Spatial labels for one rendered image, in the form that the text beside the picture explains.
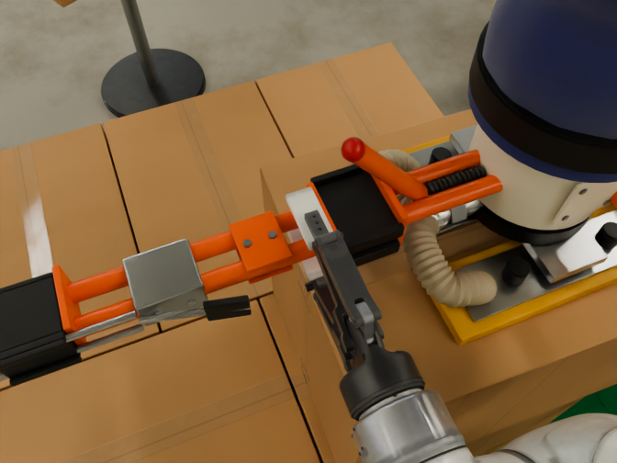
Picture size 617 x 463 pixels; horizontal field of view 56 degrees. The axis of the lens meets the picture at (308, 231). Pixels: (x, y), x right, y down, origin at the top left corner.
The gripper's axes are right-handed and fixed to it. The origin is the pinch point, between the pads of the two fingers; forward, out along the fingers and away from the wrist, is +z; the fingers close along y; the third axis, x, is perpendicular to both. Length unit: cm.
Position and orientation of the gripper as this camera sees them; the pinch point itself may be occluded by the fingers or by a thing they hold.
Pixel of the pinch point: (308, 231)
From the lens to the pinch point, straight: 62.9
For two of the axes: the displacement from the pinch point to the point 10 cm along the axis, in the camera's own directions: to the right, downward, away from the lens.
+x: 9.3, -3.1, 2.0
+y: -0.1, 5.3, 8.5
